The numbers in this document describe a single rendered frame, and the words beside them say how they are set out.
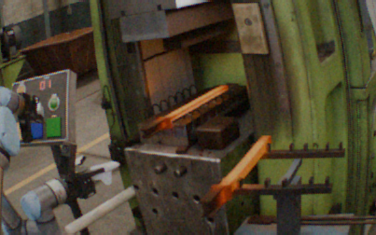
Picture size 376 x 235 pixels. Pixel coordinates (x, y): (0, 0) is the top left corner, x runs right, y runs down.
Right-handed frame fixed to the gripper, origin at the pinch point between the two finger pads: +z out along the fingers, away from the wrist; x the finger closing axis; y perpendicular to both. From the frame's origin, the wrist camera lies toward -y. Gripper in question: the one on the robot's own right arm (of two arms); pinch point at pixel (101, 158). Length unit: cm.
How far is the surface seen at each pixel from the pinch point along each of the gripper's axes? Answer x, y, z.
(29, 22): -797, -37, 510
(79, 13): -721, -16, 622
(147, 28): -0.4, -30.8, 30.7
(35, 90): -57, -15, 18
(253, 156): 39.7, 2.1, 15.5
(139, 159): -9.2, 11.8, 24.7
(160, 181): -2.2, 18.8, 24.7
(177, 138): 3.7, 5.6, 30.7
